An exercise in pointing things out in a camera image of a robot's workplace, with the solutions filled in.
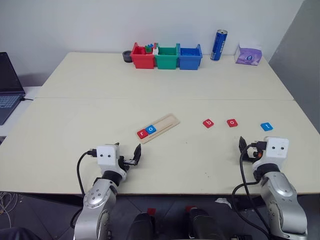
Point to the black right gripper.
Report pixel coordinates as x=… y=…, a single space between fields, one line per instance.
x=250 y=157

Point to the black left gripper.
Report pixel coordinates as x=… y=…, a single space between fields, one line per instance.
x=128 y=163

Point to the red letter tile o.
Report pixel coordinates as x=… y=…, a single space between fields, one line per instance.
x=232 y=123

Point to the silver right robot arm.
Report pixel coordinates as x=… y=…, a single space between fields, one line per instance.
x=280 y=195

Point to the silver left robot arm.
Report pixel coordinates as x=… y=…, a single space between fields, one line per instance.
x=96 y=200

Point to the red letter tile r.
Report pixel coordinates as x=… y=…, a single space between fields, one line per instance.
x=142 y=134

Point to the blue letter tile l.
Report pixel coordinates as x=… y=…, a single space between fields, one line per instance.
x=267 y=126

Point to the blue letter tile o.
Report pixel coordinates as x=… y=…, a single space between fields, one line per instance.
x=151 y=129

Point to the red letter tile b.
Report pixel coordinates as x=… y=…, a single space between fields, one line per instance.
x=208 y=123

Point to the light wooden letter tray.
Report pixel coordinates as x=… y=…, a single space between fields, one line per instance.
x=163 y=123

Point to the white paper scrap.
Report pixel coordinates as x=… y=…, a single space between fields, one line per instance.
x=223 y=201

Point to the small red square marker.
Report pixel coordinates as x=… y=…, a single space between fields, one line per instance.
x=151 y=211
x=190 y=208

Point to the dark rounded shape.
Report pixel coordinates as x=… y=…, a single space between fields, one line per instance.
x=143 y=227
x=202 y=225

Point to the purple tissue pack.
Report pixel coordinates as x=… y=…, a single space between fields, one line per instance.
x=248 y=56

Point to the red plastic storage bin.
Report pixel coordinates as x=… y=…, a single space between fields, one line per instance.
x=142 y=61

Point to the green plastic storage bin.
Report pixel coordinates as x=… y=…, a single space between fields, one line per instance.
x=166 y=62

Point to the blue plastic storage bin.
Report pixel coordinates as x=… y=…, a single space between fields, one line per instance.
x=190 y=62

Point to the green toy brick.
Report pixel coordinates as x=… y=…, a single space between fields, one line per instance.
x=149 y=50

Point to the tall blue drink can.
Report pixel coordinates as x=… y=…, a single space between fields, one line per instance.
x=218 y=46

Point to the blue toy brick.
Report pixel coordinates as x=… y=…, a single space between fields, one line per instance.
x=149 y=46

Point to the dark grey laptop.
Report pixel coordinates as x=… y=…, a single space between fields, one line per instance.
x=8 y=82

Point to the dark rounded object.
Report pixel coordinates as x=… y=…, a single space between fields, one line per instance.
x=15 y=233

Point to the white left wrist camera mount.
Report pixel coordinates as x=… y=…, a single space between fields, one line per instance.
x=106 y=156

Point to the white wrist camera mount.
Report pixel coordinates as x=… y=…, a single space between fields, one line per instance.
x=106 y=156
x=277 y=152

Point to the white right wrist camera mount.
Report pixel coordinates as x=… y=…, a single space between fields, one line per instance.
x=277 y=152

